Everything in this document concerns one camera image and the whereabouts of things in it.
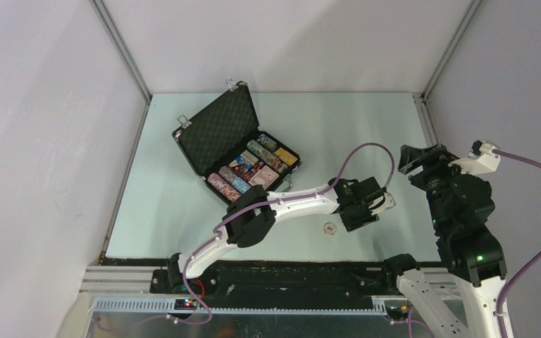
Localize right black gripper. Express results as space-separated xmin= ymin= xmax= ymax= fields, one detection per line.
xmin=397 ymin=141 xmax=474 ymax=230

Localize white red chip stack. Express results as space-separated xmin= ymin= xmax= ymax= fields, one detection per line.
xmin=323 ymin=223 xmax=337 ymax=236

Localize light blue chip stack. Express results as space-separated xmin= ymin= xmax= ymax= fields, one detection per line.
xmin=231 ymin=177 xmax=251 ymax=194

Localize blue patterned card deck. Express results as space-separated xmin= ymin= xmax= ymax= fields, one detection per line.
xmin=229 ymin=150 xmax=259 ymax=179

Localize purple grey chip stack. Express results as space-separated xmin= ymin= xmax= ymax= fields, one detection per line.
xmin=218 ymin=166 xmax=240 ymax=184

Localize black poker set case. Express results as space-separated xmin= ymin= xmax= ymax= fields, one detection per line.
xmin=173 ymin=81 xmax=301 ymax=205

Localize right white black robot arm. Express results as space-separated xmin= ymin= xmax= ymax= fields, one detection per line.
xmin=381 ymin=140 xmax=514 ymax=337

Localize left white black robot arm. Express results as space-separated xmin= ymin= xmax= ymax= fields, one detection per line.
xmin=167 ymin=177 xmax=396 ymax=294

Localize yellow poker chip stack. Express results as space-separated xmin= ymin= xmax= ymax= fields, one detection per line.
xmin=273 ymin=147 xmax=299 ymax=166

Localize red playing card deck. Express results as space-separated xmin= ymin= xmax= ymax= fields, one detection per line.
xmin=248 ymin=166 xmax=279 ymax=189

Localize green poker chip stack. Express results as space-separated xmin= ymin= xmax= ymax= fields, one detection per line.
xmin=247 ymin=140 xmax=288 ymax=174

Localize blue white chip stack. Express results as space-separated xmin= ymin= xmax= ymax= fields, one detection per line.
xmin=256 ymin=133 xmax=278 ymax=153

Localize red dice in case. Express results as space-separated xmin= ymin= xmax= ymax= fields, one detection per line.
xmin=242 ymin=161 xmax=266 ymax=182

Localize red white chip row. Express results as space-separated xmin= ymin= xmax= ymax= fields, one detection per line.
xmin=206 ymin=173 xmax=241 ymax=203

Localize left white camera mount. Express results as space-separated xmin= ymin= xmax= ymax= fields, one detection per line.
xmin=373 ymin=192 xmax=396 ymax=215

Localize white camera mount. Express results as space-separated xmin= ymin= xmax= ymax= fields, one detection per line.
xmin=449 ymin=139 xmax=501 ymax=175
xmin=373 ymin=192 xmax=396 ymax=215

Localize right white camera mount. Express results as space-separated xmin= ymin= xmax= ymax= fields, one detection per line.
xmin=449 ymin=139 xmax=501 ymax=175

